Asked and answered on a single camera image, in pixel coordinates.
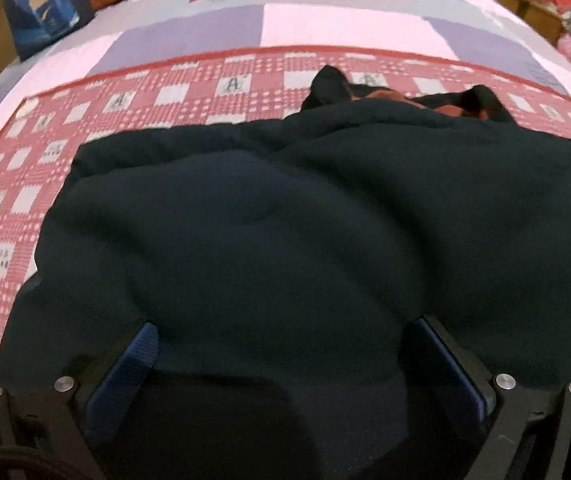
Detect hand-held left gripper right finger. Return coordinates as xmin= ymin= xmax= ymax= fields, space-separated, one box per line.
xmin=405 ymin=316 xmax=571 ymax=480

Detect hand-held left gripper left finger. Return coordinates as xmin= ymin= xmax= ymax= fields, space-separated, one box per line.
xmin=0 ymin=322 xmax=160 ymax=480

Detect dark navy jacket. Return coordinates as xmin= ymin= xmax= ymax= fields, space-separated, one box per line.
xmin=0 ymin=65 xmax=571 ymax=480

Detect red checked mat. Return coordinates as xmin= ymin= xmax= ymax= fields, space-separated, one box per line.
xmin=0 ymin=46 xmax=571 ymax=411

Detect purple checked bed quilt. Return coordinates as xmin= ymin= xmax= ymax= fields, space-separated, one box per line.
xmin=0 ymin=0 xmax=571 ymax=161

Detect wooden bedside cabinet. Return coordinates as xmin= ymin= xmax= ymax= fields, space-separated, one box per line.
xmin=470 ymin=0 xmax=566 ymax=46

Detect blue printed bag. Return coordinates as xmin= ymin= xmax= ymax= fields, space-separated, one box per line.
xmin=0 ymin=0 xmax=96 ymax=61

